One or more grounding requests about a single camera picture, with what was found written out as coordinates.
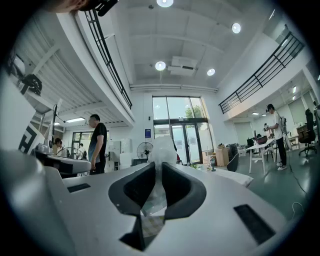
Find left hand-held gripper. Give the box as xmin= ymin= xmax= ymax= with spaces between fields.
xmin=0 ymin=72 xmax=92 ymax=180

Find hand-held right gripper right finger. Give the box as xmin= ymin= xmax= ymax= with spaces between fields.
xmin=149 ymin=161 xmax=289 ymax=256

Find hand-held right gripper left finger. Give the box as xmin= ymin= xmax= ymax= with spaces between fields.
xmin=45 ymin=161 xmax=157 ymax=256

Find clear plastic item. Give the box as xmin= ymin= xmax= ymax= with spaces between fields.
xmin=141 ymin=135 xmax=179 ymax=217

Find brown cardboard box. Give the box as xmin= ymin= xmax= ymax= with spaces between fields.
xmin=214 ymin=147 xmax=230 ymax=167

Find white storage cabinet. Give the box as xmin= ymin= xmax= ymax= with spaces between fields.
xmin=107 ymin=138 xmax=133 ymax=172

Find grey shell chair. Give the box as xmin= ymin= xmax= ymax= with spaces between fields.
xmin=226 ymin=152 xmax=240 ymax=173

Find black standing fan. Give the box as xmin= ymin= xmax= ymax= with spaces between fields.
xmin=136 ymin=141 xmax=154 ymax=161

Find white office table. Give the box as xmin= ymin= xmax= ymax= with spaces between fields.
xmin=245 ymin=138 xmax=275 ymax=176

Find glass entrance door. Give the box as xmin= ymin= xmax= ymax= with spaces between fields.
xmin=151 ymin=95 xmax=215 ymax=165

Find black balcony railing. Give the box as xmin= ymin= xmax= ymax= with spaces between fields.
xmin=218 ymin=30 xmax=306 ymax=115
xmin=84 ymin=8 xmax=133 ymax=110

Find black office chair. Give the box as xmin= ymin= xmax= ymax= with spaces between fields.
xmin=298 ymin=108 xmax=319 ymax=158

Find white ceiling pipes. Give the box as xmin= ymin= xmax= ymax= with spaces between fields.
xmin=129 ymin=83 xmax=219 ymax=93

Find white ceiling air unit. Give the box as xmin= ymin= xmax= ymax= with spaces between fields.
xmin=166 ymin=55 xmax=199 ymax=77

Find white floor cable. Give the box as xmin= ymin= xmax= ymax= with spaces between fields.
xmin=290 ymin=201 xmax=305 ymax=221

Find black floor cable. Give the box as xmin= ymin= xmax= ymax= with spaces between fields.
xmin=284 ymin=149 xmax=310 ymax=197

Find black head-worn camera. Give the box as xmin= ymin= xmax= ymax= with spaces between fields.
xmin=81 ymin=0 xmax=119 ymax=18

